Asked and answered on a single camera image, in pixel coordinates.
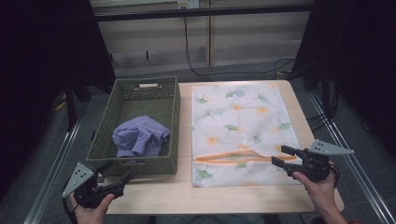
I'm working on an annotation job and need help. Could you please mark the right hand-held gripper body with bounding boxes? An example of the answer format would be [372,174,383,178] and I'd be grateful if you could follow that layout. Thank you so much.
[291,138,356,184]

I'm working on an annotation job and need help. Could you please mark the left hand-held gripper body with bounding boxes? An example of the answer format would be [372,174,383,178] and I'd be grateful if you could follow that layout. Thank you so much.
[62,161,126,209]

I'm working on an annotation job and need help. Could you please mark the purple shirt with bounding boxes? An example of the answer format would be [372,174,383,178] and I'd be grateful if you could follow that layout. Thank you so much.
[111,115,172,159]

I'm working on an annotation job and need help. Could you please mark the floral mesh laundry bag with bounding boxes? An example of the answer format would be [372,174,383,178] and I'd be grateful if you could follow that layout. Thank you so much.
[190,82,303,189]

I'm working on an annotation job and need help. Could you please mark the green woven basket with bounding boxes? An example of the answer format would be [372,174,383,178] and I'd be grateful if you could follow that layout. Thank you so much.
[85,76,182,177]

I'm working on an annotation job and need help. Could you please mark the person's right hand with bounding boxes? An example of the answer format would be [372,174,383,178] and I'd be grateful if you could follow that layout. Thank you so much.
[291,161,340,214]

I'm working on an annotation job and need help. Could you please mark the person's left hand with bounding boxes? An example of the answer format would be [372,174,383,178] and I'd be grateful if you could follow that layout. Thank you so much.
[68,191,116,224]

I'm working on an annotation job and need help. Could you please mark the black metal stand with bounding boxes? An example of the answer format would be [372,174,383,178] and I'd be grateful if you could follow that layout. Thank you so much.
[63,74,114,133]
[319,60,341,120]

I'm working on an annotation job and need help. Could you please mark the black curtain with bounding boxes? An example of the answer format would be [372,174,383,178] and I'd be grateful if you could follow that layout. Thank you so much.
[0,0,117,202]
[290,0,396,158]

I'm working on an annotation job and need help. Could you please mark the black horizontal bar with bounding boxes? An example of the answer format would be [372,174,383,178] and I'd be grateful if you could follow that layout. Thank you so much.
[92,4,313,22]

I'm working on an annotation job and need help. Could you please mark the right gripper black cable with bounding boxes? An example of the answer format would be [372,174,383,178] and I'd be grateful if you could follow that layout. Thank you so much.
[329,162,341,189]

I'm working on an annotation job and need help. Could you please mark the aluminium floor rail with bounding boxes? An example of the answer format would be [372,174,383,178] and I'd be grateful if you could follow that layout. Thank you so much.
[307,90,396,224]
[22,119,82,224]

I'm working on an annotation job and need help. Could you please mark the black floor cables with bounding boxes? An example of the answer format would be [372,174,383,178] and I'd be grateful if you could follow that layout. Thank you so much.
[305,112,332,133]

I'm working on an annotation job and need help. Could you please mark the yellow floor cable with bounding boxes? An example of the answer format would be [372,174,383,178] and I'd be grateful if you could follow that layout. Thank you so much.
[51,92,68,112]

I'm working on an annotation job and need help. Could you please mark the black hanging power cable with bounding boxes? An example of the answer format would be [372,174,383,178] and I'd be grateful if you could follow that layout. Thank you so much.
[182,16,296,82]

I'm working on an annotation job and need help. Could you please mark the white wall power outlet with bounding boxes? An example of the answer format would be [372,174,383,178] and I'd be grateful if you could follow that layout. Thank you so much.
[177,0,201,10]

